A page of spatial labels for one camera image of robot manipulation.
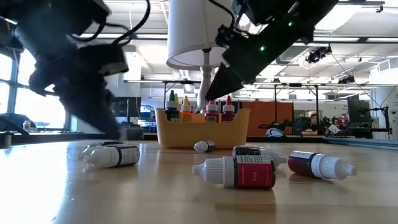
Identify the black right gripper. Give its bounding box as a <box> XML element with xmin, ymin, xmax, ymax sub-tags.
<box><xmin>204</xmin><ymin>18</ymin><xmax>324</xmax><ymax>101</ymax></box>

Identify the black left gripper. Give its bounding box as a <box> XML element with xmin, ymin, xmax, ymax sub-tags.
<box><xmin>29</xmin><ymin>49</ymin><xmax>122</xmax><ymax>140</ymax></box>

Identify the large dark red colouring bottle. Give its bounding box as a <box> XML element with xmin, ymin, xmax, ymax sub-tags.
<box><xmin>221</xmin><ymin>95</ymin><xmax>236</xmax><ymax>123</ymax></box>

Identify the large orange-red colouring bottle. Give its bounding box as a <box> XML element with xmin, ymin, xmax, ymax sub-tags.
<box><xmin>205</xmin><ymin>100</ymin><xmax>220</xmax><ymax>123</ymax></box>

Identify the large green food colouring bottle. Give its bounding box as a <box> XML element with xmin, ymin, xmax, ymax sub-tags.
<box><xmin>164</xmin><ymin>90</ymin><xmax>180</xmax><ymax>123</ymax></box>

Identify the small black dropper bottle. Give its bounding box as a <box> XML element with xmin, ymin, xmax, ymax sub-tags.
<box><xmin>232</xmin><ymin>145</ymin><xmax>288</xmax><ymax>169</ymax></box>

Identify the small dark red dropper bottle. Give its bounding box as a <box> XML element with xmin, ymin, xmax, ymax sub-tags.
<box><xmin>287</xmin><ymin>150</ymin><xmax>358</xmax><ymax>181</ymax></box>

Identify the black computer monitor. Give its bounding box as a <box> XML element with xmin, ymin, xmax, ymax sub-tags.
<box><xmin>347</xmin><ymin>98</ymin><xmax>371</xmax><ymax>125</ymax></box>
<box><xmin>112</xmin><ymin>96</ymin><xmax>142</xmax><ymax>124</ymax></box>

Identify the yellow plastic bin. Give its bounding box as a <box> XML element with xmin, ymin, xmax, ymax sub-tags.
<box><xmin>154</xmin><ymin>107</ymin><xmax>251</xmax><ymax>149</ymax></box>

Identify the table lamp with white shade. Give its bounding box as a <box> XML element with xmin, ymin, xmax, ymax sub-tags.
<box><xmin>165</xmin><ymin>0</ymin><xmax>261</xmax><ymax>114</ymax></box>

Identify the small blue dropper bottle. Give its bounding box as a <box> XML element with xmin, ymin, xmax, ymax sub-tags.
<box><xmin>193</xmin><ymin>140</ymin><xmax>216</xmax><ymax>153</ymax></box>

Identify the white blue ball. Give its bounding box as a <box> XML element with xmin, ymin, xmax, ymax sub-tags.
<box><xmin>265</xmin><ymin>128</ymin><xmax>285</xmax><ymax>138</ymax></box>

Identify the black chair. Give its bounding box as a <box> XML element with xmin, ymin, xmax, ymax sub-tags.
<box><xmin>0</xmin><ymin>113</ymin><xmax>32</xmax><ymax>135</ymax></box>

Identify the person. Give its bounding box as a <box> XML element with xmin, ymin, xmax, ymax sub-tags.
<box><xmin>306</xmin><ymin>113</ymin><xmax>323</xmax><ymax>133</ymax></box>

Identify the small pink label dropper bottle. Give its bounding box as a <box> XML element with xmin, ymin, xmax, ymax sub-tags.
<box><xmin>192</xmin><ymin>154</ymin><xmax>277</xmax><ymax>189</ymax></box>

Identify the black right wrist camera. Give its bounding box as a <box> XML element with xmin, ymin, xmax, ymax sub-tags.
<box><xmin>215</xmin><ymin>24</ymin><xmax>240</xmax><ymax>49</ymax></box>

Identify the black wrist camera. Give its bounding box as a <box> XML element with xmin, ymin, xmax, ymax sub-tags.
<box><xmin>79</xmin><ymin>43</ymin><xmax>130</xmax><ymax>78</ymax></box>
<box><xmin>215</xmin><ymin>24</ymin><xmax>240</xmax><ymax>49</ymax></box>

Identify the black aluminium table frame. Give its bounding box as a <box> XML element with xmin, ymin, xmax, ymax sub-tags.
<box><xmin>0</xmin><ymin>130</ymin><xmax>398</xmax><ymax>152</ymax></box>

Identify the orange partition wall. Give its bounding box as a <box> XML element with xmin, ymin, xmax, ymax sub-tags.
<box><xmin>241</xmin><ymin>100</ymin><xmax>295</xmax><ymax>137</ymax></box>

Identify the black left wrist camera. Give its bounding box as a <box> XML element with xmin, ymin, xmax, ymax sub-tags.
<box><xmin>79</xmin><ymin>43</ymin><xmax>130</xmax><ymax>78</ymax></box>

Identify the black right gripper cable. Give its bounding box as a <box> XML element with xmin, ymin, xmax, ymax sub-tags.
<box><xmin>207</xmin><ymin>0</ymin><xmax>240</xmax><ymax>32</ymax></box>

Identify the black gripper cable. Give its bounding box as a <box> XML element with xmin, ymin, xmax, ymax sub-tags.
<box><xmin>67</xmin><ymin>0</ymin><xmax>152</xmax><ymax>46</ymax></box>
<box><xmin>207</xmin><ymin>0</ymin><xmax>240</xmax><ymax>32</ymax></box>

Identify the black ceiling mounted camera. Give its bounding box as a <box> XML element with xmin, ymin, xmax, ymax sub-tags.
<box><xmin>305</xmin><ymin>45</ymin><xmax>333</xmax><ymax>65</ymax></box>
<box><xmin>337</xmin><ymin>75</ymin><xmax>356</xmax><ymax>85</ymax></box>

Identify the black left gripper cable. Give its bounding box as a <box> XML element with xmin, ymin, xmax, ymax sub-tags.
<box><xmin>67</xmin><ymin>0</ymin><xmax>152</xmax><ymax>46</ymax></box>

